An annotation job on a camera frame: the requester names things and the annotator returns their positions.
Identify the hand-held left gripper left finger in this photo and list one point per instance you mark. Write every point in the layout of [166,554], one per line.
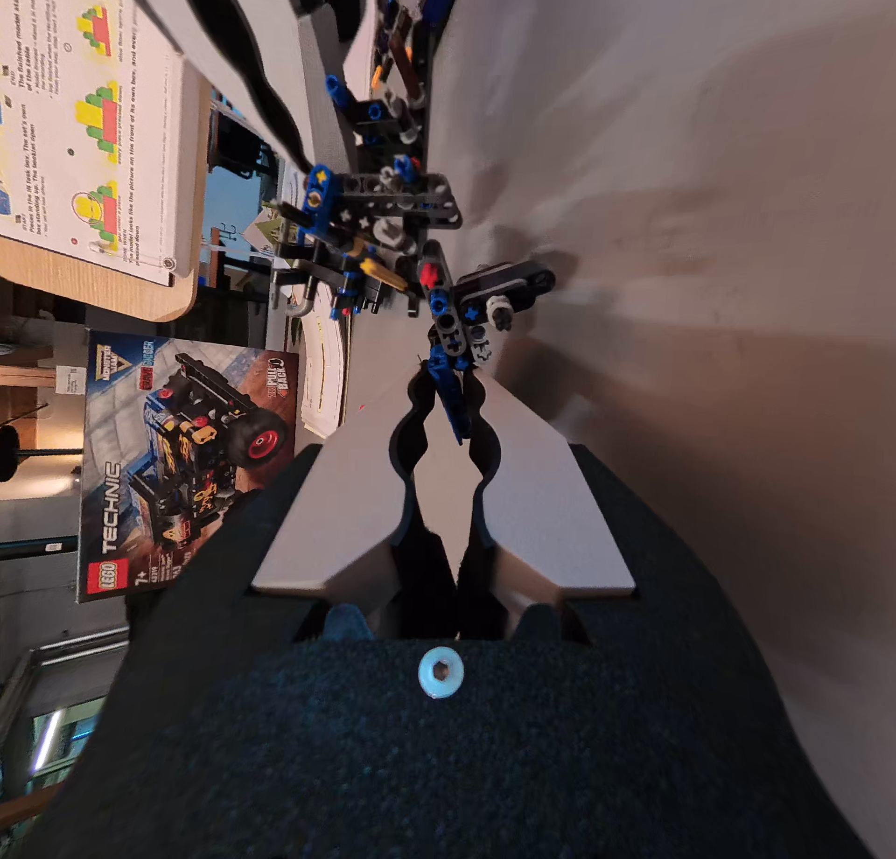
[336,509]

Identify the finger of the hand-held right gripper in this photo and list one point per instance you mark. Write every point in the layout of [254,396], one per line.
[325,89]
[189,19]

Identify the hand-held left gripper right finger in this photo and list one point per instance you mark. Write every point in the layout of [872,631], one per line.
[553,516]

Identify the pile of small lego pieces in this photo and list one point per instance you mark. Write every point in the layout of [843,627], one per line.
[402,40]

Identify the black lego truck chassis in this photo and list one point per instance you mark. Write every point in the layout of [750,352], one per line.
[378,201]

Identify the blue lego hood assembly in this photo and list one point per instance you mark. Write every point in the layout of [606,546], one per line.
[455,320]

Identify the open lego instruction booklet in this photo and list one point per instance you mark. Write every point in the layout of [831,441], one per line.
[325,369]

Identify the lego set box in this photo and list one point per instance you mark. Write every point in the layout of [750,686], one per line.
[175,467]

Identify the white task instruction sheet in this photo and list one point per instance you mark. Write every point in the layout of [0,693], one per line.
[84,117]

